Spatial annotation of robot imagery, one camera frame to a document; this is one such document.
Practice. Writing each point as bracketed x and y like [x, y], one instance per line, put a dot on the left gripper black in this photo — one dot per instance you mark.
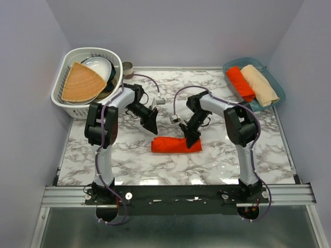
[149, 121]

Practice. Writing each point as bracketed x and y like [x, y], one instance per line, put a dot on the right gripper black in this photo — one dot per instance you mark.
[191, 134]

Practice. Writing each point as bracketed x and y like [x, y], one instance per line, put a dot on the orange t shirt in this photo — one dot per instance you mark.
[240, 84]
[165, 144]

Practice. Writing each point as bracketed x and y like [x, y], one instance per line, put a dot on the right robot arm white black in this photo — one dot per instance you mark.
[243, 130]

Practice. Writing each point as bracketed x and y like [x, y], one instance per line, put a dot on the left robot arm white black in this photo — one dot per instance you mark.
[101, 130]

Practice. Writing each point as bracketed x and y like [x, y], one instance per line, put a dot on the dark dish in basket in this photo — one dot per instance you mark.
[109, 85]

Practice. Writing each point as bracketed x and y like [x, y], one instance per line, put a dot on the rolled orange t shirt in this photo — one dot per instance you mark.
[240, 84]

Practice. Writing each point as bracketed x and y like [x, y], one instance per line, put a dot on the white bowl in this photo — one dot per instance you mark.
[100, 65]

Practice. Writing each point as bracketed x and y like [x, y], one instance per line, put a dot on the woven wicker fan tray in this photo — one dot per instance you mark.
[82, 84]

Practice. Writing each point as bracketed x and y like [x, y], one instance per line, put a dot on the white plastic basket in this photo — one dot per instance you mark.
[79, 111]

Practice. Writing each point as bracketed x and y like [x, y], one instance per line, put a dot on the blue transparent plastic bin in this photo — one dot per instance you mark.
[241, 62]

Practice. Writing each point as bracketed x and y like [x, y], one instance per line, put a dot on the rolled beige t shirt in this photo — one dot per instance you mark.
[264, 93]

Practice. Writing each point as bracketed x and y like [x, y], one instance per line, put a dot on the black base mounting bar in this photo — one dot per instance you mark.
[175, 199]

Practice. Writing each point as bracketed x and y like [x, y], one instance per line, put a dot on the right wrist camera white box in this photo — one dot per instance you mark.
[174, 119]

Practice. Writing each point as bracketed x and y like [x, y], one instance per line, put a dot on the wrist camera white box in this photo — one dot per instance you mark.
[174, 119]
[156, 102]

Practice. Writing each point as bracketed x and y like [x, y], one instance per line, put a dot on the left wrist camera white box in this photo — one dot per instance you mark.
[156, 102]

